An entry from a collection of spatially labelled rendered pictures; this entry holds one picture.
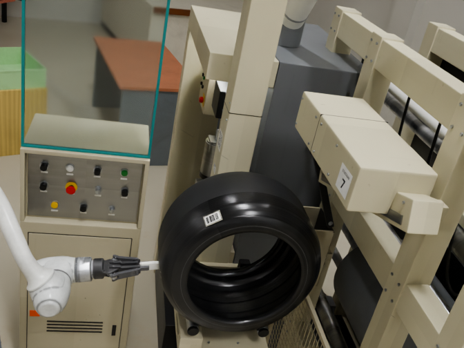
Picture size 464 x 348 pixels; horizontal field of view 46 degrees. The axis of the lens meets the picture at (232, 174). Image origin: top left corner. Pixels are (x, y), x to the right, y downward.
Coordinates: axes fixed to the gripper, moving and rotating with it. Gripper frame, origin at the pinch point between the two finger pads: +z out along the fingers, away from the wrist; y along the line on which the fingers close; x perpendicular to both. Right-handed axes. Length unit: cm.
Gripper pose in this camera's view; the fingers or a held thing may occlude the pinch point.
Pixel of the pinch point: (149, 265)
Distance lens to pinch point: 204.4
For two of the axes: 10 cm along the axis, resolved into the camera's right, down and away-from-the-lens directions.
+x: -0.5, 8.7, 4.8
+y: -1.5, -4.9, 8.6
